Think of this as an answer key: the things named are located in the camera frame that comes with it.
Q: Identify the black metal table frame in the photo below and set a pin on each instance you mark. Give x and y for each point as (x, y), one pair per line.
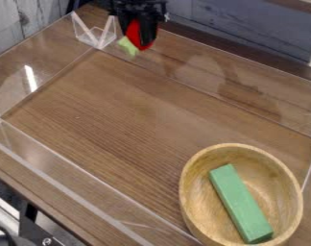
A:
(41, 230)

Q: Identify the clear acrylic corner bracket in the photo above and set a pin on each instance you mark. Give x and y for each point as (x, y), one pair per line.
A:
(96, 37)

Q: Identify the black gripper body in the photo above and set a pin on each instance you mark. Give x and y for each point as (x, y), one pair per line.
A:
(156, 7)

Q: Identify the clear acrylic enclosure wall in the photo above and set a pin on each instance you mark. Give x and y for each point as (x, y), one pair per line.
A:
(100, 128)

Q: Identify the red plush radish green leaves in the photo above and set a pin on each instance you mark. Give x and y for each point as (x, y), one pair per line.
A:
(130, 42)

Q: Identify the wooden bowl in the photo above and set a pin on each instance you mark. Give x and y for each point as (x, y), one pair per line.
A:
(272, 182)

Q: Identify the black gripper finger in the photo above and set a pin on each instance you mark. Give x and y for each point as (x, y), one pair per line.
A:
(149, 26)
(125, 19)

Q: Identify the green rectangular block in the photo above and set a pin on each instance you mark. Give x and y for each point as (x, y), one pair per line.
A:
(241, 204)

